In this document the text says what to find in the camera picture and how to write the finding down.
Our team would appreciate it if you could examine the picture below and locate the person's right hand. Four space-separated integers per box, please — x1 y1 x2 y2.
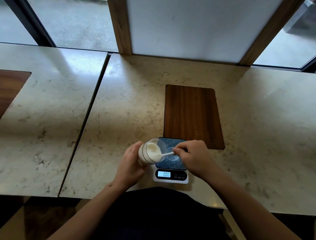
172 140 218 181

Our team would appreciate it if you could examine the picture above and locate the person's left hand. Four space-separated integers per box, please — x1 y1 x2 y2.
114 141 149 187

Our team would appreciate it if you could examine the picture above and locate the white plastic spoon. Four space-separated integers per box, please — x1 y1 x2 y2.
156 151 176 159

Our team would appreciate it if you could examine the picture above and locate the clear plastic cup with powder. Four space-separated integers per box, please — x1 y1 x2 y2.
138 138 168 165

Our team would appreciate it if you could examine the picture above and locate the person's right forearm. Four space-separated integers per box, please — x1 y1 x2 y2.
204 164 303 240

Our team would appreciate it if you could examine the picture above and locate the person's left forearm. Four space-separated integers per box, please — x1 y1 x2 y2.
47 182 129 240

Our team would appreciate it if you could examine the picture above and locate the small clear plastic bowl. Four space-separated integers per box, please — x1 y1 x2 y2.
166 147 180 162

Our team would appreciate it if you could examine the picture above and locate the white digital kitchen scale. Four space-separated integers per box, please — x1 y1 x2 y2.
153 137 189 184

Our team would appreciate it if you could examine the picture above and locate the brown wooden inlay panel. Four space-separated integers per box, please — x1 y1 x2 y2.
0 69 32 120
163 84 225 150

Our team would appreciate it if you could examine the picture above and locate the person's dark clothing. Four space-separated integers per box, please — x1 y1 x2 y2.
95 187 231 240

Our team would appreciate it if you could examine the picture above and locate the white board with wooden frame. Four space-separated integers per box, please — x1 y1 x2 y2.
107 0 305 67

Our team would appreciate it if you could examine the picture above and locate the black window frame post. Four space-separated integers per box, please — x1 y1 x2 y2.
4 0 56 47

